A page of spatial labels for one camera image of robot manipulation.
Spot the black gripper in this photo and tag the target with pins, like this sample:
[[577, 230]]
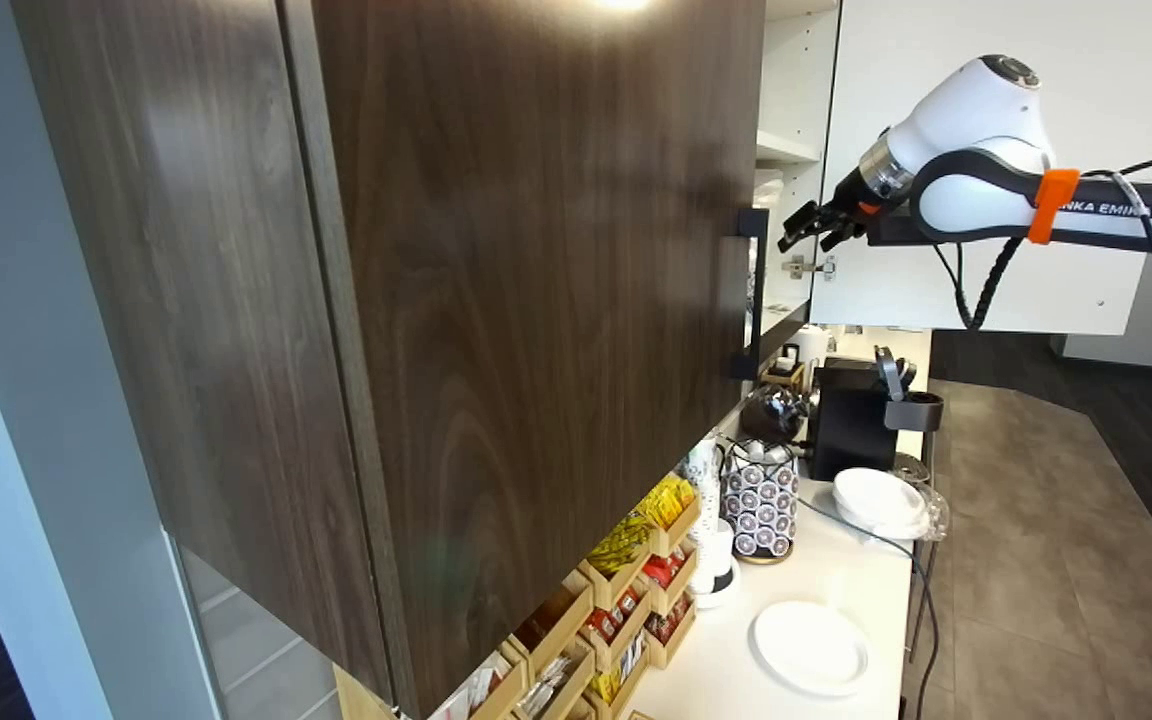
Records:
[[855, 205]]

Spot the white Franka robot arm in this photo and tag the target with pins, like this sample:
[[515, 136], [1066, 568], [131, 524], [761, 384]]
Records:
[[990, 112]]

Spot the metal cabinet hinge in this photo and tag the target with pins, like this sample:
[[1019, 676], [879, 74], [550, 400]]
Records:
[[809, 264]]

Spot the white cabinet with wood edge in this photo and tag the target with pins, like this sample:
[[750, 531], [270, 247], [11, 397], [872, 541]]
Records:
[[790, 81]]

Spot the white open cabinet door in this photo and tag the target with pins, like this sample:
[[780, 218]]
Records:
[[1098, 285]]

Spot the wide dark wood cabinet door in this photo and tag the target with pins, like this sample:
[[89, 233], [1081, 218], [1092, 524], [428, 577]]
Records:
[[536, 334]]

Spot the narrow dark wood cabinet door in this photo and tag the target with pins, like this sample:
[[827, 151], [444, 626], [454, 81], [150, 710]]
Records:
[[200, 295]]

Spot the white small mug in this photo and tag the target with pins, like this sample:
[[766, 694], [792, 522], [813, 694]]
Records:
[[813, 350]]

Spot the black coffee machine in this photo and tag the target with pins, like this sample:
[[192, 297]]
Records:
[[848, 414]]

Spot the chrome capsule holder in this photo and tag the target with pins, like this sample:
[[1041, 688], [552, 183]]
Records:
[[775, 419]]

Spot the white bowl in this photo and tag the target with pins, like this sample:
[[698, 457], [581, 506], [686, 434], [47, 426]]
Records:
[[879, 500]]

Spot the patterned ceramic canister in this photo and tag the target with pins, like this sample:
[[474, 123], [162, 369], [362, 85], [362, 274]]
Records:
[[761, 506]]

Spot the white bottle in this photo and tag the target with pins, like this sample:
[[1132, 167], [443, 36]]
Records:
[[709, 535]]

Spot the wooden tea bag rack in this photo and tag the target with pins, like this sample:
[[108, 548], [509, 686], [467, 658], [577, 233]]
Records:
[[628, 602]]

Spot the white round plate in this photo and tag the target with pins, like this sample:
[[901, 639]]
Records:
[[809, 646]]

